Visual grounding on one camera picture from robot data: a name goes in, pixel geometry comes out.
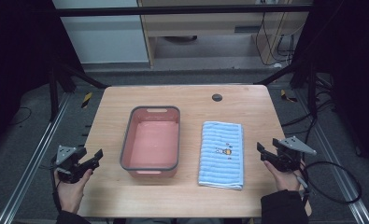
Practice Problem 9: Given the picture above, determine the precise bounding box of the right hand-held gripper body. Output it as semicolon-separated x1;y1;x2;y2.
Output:
272;135;318;173

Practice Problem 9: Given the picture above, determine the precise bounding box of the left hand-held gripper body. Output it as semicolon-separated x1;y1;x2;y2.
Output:
54;145;89;185

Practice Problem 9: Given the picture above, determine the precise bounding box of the blue striped towel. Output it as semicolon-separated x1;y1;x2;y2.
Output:
197;120;245;191

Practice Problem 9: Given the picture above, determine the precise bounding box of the pink basin with grey rim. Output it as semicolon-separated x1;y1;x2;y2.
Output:
119;105;182;179

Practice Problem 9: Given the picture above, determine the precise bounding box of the person's right hand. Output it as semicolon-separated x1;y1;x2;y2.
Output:
263;160;305;192

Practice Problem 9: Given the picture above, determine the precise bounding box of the person's left hand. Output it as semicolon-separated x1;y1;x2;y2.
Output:
53;168;93;216

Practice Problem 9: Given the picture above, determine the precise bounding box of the yellow black tape marker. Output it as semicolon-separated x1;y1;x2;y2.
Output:
80;91;93;109
279;89;299;104

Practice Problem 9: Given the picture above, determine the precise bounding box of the black metal stand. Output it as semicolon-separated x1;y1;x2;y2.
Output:
47;60;109;122
254;60;319;119

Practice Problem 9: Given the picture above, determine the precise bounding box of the white cabinet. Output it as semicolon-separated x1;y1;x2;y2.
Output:
52;0;150;65

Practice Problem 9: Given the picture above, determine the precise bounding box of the light wooden desk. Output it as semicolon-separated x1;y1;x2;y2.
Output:
137;0;314;68

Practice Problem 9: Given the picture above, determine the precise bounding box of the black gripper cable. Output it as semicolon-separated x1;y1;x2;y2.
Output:
49;161;64;214
296;161;363;205

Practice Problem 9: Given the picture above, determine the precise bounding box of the aluminium floor rail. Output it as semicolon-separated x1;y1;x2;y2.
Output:
0;92;72;224
293;89;369;224

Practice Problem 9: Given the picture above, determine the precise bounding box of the bundle of black hanging cables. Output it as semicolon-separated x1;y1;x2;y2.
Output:
254;11;299;68

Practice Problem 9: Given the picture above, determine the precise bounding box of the black horizontal frame bar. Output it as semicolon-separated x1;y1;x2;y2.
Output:
51;4;315;18

